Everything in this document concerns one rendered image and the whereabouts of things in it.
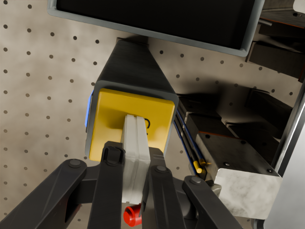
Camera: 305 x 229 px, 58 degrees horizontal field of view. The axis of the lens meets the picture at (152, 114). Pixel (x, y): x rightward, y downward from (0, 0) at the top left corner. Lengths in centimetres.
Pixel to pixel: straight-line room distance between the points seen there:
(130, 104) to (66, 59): 48
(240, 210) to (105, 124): 25
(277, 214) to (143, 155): 39
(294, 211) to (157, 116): 37
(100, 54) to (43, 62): 13
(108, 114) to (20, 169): 61
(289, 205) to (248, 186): 14
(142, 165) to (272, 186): 28
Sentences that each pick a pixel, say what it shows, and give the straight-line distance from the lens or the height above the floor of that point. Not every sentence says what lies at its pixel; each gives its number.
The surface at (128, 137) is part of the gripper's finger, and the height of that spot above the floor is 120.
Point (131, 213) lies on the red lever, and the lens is 29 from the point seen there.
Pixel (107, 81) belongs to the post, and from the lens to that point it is 22.
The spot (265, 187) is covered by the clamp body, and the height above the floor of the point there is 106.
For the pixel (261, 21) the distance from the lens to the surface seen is 39.
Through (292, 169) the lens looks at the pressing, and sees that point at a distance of 49.
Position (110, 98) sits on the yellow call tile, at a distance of 21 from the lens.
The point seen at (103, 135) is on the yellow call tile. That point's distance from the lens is 22.
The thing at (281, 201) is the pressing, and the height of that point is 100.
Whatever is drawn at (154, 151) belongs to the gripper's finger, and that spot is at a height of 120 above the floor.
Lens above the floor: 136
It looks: 70 degrees down
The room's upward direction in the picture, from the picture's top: 167 degrees clockwise
